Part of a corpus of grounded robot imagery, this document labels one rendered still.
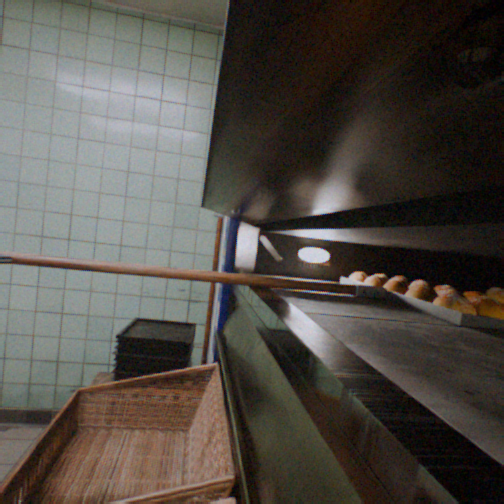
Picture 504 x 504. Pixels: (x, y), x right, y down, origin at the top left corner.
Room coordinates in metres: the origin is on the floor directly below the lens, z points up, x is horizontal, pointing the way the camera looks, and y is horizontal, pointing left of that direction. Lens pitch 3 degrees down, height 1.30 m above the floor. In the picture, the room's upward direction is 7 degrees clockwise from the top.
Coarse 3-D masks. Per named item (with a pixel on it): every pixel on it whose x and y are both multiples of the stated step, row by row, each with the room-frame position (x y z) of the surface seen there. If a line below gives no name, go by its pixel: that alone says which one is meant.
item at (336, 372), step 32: (256, 288) 0.83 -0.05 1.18; (288, 320) 0.52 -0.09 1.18; (288, 352) 0.46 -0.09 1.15; (320, 352) 0.37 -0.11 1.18; (352, 352) 0.39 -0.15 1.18; (320, 384) 0.34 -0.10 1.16; (352, 384) 0.29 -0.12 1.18; (384, 384) 0.30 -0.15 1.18; (352, 416) 0.27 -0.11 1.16; (384, 416) 0.24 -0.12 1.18; (416, 416) 0.25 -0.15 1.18; (384, 448) 0.22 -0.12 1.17; (416, 448) 0.20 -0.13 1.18; (448, 448) 0.21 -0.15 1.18; (480, 448) 0.21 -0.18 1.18; (384, 480) 0.22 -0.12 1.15; (416, 480) 0.19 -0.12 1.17; (448, 480) 0.18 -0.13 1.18; (480, 480) 0.18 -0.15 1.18
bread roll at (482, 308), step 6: (474, 300) 0.73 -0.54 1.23; (480, 300) 0.72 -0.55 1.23; (486, 300) 0.71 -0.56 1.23; (492, 300) 0.71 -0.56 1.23; (474, 306) 0.72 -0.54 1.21; (480, 306) 0.71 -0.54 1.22; (486, 306) 0.70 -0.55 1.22; (492, 306) 0.69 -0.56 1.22; (498, 306) 0.69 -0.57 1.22; (480, 312) 0.70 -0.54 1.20; (486, 312) 0.69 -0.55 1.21; (492, 312) 0.69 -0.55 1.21; (498, 312) 0.68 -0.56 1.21; (498, 318) 0.68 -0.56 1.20
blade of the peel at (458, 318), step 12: (396, 300) 0.85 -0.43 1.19; (408, 300) 0.81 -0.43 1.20; (420, 300) 0.76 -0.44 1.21; (432, 312) 0.72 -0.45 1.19; (444, 312) 0.69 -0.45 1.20; (456, 312) 0.66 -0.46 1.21; (456, 324) 0.65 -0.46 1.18; (468, 324) 0.65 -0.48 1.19; (480, 324) 0.65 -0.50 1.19; (492, 324) 0.65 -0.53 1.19
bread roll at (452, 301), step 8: (440, 296) 0.73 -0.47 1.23; (448, 296) 0.71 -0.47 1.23; (456, 296) 0.70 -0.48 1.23; (440, 304) 0.71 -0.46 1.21; (448, 304) 0.70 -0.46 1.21; (456, 304) 0.68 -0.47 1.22; (464, 304) 0.68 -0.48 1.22; (472, 304) 0.68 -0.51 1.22; (464, 312) 0.67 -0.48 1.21; (472, 312) 0.67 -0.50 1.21
